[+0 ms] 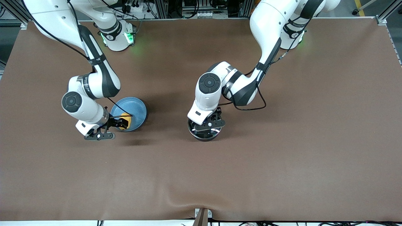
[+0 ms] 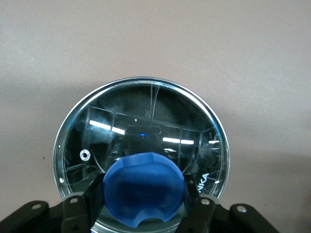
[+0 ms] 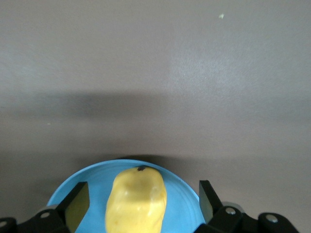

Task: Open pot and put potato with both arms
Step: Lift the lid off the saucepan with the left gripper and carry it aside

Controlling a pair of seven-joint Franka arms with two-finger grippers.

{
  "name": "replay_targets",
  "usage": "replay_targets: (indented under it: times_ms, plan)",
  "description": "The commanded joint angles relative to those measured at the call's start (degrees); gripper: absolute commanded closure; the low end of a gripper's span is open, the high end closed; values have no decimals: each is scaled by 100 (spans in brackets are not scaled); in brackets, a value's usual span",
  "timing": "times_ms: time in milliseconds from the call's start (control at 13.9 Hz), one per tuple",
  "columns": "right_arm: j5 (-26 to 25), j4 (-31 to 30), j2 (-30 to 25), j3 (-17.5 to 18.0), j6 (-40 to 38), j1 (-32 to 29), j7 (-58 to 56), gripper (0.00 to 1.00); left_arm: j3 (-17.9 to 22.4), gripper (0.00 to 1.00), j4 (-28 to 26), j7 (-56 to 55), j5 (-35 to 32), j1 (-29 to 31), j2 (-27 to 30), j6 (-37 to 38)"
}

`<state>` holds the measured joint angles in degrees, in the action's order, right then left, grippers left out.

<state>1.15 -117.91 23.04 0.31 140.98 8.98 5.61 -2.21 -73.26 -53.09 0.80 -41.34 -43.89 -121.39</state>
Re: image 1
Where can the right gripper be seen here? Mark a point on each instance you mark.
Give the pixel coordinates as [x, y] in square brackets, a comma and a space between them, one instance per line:
[113, 121]

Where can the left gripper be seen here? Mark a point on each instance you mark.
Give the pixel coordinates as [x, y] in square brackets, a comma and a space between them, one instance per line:
[215, 116]

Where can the yellow potato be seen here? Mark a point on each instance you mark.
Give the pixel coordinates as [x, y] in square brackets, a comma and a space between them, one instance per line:
[128, 121]

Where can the glass lid with blue knob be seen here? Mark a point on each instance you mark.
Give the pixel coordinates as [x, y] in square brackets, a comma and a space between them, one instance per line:
[205, 133]

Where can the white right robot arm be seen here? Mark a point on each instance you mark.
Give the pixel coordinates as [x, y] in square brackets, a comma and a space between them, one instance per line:
[100, 78]

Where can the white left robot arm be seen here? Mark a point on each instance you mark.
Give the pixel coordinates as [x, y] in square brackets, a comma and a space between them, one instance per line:
[267, 25]

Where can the blue round plate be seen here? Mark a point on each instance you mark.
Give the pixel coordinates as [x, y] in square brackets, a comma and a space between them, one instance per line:
[135, 108]

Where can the brown table mat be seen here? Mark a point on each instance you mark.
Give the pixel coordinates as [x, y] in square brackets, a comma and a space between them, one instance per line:
[201, 175]

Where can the white power strip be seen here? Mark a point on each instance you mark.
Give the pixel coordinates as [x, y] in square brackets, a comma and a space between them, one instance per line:
[205, 14]

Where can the metal table edge bracket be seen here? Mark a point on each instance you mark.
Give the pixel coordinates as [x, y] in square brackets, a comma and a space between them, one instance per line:
[203, 216]

